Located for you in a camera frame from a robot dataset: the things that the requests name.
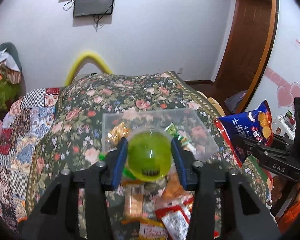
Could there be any blue potato chip bag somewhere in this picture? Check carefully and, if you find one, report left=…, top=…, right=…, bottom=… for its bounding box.
left=214, top=100, right=274, bottom=167

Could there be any orange puffed snack bag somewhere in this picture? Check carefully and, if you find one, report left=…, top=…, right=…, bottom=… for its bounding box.
left=108, top=122, right=130, bottom=145

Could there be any white box with stickers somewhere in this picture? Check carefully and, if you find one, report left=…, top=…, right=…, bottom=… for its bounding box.
left=272, top=111, right=296, bottom=140

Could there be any red white snack packet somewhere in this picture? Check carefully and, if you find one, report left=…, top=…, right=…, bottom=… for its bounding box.
left=155, top=197, right=194, bottom=239

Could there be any orange biscuit bag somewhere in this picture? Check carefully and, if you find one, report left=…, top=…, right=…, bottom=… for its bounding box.
left=161, top=172, right=189, bottom=200

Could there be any clear plastic storage bin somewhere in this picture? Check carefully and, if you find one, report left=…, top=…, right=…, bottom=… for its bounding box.
left=102, top=108, right=219, bottom=162

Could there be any yellow noodle snack bag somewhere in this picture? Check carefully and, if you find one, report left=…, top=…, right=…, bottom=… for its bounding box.
left=121, top=217, right=168, bottom=239

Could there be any orange cracker packet with barcode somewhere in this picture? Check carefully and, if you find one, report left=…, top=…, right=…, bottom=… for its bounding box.
left=123, top=184, right=144, bottom=218

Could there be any green pea snack packet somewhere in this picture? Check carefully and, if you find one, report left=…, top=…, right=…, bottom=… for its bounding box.
left=165, top=122, right=181, bottom=139

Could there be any patchwork quilt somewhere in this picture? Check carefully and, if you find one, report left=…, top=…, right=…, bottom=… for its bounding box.
left=0, top=88, right=60, bottom=232

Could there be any floral green bedspread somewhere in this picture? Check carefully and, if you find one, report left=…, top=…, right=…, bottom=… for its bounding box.
left=25, top=72, right=269, bottom=239

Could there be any brown wooden door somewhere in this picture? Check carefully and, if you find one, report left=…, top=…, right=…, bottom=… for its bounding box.
left=213, top=0, right=279, bottom=114

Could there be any pile of clothes on chair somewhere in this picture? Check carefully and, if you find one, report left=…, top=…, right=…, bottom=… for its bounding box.
left=0, top=42, right=23, bottom=113

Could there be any yellow padded headboard hoop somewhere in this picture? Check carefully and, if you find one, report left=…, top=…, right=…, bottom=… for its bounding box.
left=64, top=50, right=113, bottom=87

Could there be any wall mounted black monitor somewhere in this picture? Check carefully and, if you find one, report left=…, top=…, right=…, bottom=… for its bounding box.
left=73, top=0, right=115, bottom=17

